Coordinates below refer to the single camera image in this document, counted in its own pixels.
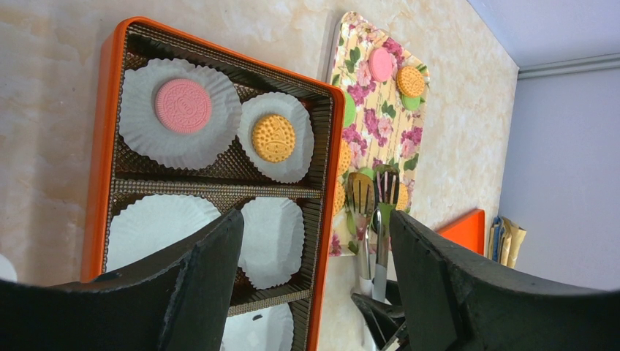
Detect floral tray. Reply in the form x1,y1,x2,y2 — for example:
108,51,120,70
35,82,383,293
329,11,430,257

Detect metal tongs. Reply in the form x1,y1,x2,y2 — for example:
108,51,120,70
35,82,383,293
345,164,400,303

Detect orange cookie box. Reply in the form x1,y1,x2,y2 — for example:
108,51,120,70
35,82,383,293
80,17,345,350

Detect green cookie top right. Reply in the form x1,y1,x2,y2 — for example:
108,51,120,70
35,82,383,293
401,94,422,111

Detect white paper cup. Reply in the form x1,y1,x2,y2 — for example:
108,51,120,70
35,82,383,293
220,303,294,351
106,195,221,271
238,197,305,290
237,92,314,184
119,58,241,169

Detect orange cookie mid left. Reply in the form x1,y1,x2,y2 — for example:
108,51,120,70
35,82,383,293
337,139,352,176

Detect orange box lid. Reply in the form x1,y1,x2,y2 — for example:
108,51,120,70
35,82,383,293
438,209,485,255

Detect pink cookie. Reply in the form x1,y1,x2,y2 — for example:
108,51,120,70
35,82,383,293
368,47,393,83
154,78,212,135

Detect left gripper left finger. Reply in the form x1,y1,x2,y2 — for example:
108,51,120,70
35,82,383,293
1,209,244,350

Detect orange cookie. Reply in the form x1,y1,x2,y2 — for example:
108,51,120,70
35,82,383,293
396,183,409,211
333,181,346,216
252,114,296,163
396,66,426,97

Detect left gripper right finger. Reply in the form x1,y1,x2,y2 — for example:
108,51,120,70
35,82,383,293
390,211,619,350

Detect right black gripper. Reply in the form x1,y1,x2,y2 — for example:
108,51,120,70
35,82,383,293
351,280,412,350

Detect green cookie left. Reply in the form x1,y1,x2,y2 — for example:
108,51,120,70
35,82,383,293
343,92,356,128

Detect green cookie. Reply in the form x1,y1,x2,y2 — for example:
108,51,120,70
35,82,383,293
401,94,422,111
343,92,356,128

